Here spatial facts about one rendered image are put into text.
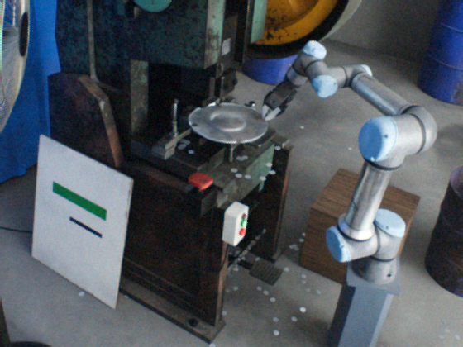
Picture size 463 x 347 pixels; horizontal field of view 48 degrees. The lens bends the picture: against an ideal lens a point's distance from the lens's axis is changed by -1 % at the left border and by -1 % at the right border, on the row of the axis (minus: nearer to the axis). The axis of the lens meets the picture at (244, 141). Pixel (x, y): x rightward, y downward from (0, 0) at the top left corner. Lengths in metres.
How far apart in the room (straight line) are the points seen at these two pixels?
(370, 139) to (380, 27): 3.72
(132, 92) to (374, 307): 1.14
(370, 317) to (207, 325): 0.65
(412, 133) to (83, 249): 1.41
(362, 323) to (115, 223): 0.99
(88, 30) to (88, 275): 1.00
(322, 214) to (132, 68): 1.01
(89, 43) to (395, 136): 1.12
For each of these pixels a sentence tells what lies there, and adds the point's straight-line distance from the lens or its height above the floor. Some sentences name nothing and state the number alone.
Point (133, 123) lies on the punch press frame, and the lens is 1.99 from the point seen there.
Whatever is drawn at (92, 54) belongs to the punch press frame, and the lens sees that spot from 2.01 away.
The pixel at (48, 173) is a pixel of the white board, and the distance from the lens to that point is 2.30.
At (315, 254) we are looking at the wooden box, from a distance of 2.44.
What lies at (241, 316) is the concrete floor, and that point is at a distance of 2.28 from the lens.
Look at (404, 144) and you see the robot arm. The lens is 1.47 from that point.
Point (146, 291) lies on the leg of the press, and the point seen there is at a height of 0.03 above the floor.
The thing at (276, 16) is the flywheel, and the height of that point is 1.09.
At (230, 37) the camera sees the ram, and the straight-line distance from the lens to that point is 1.86.
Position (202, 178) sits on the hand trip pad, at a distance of 1.68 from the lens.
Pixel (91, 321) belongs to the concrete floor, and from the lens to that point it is 2.27.
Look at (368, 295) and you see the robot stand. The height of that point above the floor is 0.40.
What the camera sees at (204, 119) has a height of 0.78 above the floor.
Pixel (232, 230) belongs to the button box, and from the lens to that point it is 1.79.
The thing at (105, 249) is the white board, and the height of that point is 0.24.
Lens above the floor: 1.74
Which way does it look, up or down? 31 degrees down
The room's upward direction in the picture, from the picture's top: 6 degrees clockwise
